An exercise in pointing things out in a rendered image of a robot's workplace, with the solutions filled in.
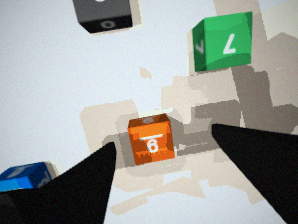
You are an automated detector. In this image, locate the blue digit block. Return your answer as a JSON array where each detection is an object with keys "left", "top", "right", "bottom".
[{"left": 0, "top": 161, "right": 53, "bottom": 191}]

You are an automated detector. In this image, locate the orange block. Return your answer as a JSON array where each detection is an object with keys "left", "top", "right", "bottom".
[{"left": 128, "top": 114, "right": 175, "bottom": 165}]

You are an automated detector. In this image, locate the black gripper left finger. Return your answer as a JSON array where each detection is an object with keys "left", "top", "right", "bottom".
[{"left": 0, "top": 142, "right": 117, "bottom": 224}]

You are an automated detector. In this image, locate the green block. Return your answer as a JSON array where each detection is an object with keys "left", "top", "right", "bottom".
[{"left": 192, "top": 12, "right": 253, "bottom": 72}]

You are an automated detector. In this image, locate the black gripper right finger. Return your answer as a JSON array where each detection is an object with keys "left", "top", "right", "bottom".
[{"left": 212, "top": 124, "right": 298, "bottom": 224}]

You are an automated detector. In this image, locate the black block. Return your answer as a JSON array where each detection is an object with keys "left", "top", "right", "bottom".
[{"left": 73, "top": 0, "right": 133, "bottom": 34}]

